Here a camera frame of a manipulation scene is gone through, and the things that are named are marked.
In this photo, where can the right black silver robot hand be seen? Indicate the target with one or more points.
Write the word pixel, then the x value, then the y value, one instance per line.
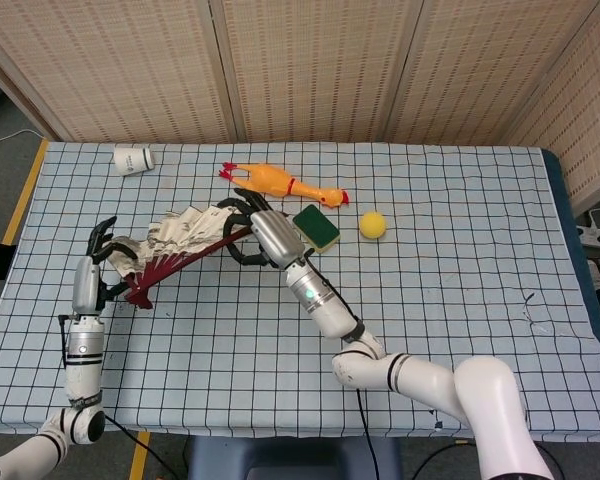
pixel 277 237

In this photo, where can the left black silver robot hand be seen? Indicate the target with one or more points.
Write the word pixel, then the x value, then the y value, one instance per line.
pixel 85 285

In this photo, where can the paper folding fan red ribs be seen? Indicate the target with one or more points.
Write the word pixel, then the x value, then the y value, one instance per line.
pixel 180 240

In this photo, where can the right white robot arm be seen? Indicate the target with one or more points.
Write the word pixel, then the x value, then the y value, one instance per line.
pixel 380 370

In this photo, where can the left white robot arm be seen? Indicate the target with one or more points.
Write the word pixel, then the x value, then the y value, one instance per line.
pixel 82 360

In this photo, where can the green yellow scouring sponge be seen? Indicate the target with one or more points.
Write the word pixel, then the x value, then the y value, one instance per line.
pixel 320 227

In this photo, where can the yellow rubber chicken toy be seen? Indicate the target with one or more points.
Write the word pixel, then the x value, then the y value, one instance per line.
pixel 275 181

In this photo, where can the yellow foam ball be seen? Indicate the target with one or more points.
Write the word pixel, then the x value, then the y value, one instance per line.
pixel 373 225

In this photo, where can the blue checkered tablecloth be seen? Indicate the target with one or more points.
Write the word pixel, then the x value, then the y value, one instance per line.
pixel 230 360

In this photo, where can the white paper cup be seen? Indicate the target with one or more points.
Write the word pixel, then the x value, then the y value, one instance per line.
pixel 132 161

